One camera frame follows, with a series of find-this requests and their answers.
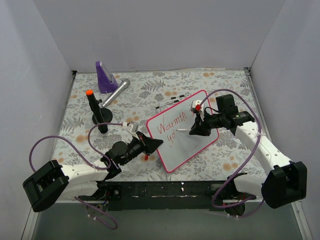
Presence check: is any pink framed whiteboard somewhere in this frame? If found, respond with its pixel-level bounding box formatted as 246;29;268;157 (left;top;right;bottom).
146;89;219;173

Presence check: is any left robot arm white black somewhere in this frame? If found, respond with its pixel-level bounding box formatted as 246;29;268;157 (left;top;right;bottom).
22;131;164;212

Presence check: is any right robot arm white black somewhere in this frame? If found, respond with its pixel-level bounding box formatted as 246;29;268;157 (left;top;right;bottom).
189;94;307;209

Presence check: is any floral patterned table mat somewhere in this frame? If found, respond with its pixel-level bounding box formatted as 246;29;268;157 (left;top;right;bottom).
52;69;265;182

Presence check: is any black torch with orange cap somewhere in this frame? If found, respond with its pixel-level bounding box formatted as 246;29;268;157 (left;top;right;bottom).
85;89;113;125

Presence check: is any silver microphone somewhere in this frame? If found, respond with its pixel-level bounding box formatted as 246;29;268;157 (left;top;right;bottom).
101;78;131;108

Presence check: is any purple wedge stand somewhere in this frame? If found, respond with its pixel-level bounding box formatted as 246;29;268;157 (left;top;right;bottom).
95;61;118;94

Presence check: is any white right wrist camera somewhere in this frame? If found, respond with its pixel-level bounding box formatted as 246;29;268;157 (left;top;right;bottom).
190;100;204;120

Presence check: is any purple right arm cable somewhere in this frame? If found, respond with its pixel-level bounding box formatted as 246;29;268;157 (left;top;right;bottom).
199;88;265;218

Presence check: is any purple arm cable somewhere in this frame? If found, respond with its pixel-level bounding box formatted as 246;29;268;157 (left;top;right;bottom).
29;121;132;230
199;88;265;218

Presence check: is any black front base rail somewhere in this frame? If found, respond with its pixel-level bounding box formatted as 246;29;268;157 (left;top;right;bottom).
91;177;241;212

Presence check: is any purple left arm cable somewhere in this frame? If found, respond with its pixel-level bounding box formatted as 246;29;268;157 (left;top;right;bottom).
29;121;132;230

